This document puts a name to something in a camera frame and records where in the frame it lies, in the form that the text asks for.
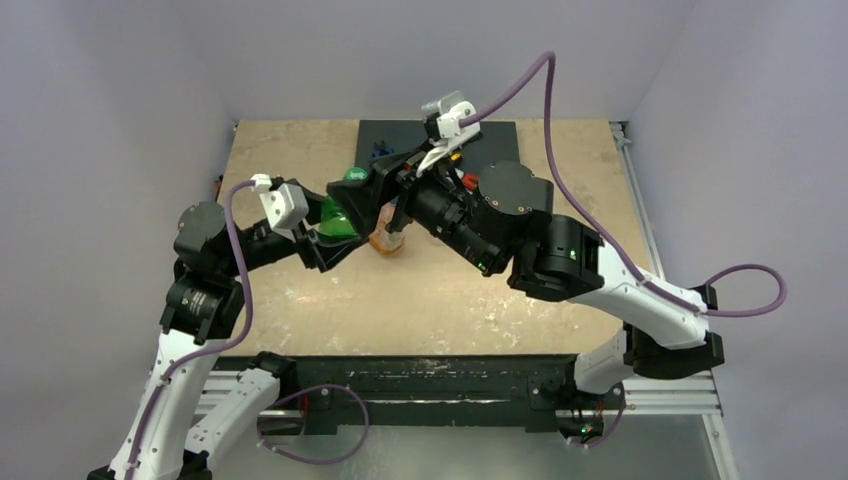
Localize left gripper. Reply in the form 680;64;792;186
221;183;361;277

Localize orange label plastic bottle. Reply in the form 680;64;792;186
368;203;405;256

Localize green plastic bottle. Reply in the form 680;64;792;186
318;196;357;239

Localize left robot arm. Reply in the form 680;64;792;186
90;174;370;479

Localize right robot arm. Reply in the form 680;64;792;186
327;154;725;407

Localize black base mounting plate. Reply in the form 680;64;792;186
211;355;627;439

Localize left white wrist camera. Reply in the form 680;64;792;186
251;174;309;234

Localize blue handled pliers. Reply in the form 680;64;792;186
371;141;394;158

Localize black network switch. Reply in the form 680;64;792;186
349;120;520;180

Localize red handled adjustable wrench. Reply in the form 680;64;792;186
461;172;479;191

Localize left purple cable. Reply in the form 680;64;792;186
124;178;371;480

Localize aluminium frame rail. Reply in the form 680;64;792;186
195;370;722;416

